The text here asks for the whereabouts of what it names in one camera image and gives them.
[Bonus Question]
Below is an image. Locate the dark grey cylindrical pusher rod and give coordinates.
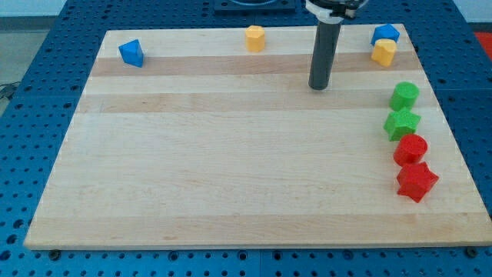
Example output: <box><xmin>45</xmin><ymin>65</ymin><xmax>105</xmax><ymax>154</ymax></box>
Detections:
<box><xmin>308</xmin><ymin>22</ymin><xmax>341</xmax><ymax>90</ymax></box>

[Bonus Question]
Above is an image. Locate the green star block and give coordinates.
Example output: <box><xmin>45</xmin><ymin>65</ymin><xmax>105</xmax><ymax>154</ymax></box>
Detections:
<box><xmin>384</xmin><ymin>108</ymin><xmax>421</xmax><ymax>142</ymax></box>

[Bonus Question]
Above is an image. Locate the red star block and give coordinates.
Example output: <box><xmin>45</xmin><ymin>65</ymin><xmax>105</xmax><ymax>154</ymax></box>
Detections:
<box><xmin>397</xmin><ymin>162</ymin><xmax>439</xmax><ymax>203</ymax></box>

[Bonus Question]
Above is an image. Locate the yellow hexagon block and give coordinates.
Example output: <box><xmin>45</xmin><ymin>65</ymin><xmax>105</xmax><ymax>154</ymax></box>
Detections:
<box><xmin>244</xmin><ymin>25</ymin><xmax>265</xmax><ymax>52</ymax></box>

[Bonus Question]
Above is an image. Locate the yellow heart block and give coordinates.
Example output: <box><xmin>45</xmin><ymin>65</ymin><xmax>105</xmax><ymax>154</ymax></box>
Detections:
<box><xmin>371</xmin><ymin>38</ymin><xmax>397</xmax><ymax>67</ymax></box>

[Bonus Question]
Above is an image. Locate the red circle block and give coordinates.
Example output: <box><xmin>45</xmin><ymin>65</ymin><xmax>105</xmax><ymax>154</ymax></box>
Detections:
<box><xmin>393</xmin><ymin>134</ymin><xmax>428</xmax><ymax>166</ymax></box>

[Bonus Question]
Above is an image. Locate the light wooden board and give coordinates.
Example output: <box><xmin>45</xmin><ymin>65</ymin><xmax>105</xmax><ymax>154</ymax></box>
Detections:
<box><xmin>24</xmin><ymin>25</ymin><xmax>491</xmax><ymax>250</ymax></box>

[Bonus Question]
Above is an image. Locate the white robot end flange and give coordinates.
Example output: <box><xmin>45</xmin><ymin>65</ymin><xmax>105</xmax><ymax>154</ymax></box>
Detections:
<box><xmin>305</xmin><ymin>0</ymin><xmax>368</xmax><ymax>24</ymax></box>

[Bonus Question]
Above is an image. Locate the blue triangular block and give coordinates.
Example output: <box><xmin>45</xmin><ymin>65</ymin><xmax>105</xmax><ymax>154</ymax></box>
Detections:
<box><xmin>118</xmin><ymin>39</ymin><xmax>144</xmax><ymax>68</ymax></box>

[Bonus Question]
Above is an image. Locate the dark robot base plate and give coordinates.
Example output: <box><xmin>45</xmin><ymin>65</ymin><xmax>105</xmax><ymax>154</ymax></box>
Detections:
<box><xmin>214</xmin><ymin>0</ymin><xmax>297</xmax><ymax>14</ymax></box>

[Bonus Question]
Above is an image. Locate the green circle block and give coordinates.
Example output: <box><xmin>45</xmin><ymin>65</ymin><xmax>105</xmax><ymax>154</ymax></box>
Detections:
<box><xmin>389</xmin><ymin>82</ymin><xmax>420</xmax><ymax>111</ymax></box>

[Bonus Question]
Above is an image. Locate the blue pentagon block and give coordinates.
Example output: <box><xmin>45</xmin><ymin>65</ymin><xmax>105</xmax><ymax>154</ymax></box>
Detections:
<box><xmin>371</xmin><ymin>24</ymin><xmax>400</xmax><ymax>45</ymax></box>

